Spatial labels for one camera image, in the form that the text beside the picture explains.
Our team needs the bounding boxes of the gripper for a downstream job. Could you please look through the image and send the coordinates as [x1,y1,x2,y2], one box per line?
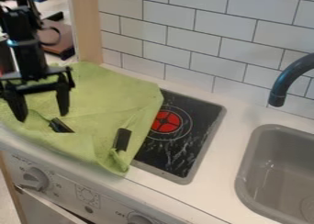
[0,39,76,123]

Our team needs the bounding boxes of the green cloth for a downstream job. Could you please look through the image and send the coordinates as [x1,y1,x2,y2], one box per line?
[0,61,166,177]

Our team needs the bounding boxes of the toy stove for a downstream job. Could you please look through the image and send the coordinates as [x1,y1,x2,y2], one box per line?
[129,88,229,185]

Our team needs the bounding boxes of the toy sink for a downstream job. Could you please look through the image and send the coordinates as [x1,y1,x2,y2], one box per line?
[234,123,314,224]

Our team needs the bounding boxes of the tap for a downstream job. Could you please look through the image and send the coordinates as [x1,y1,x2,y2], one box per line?
[265,52,314,108]

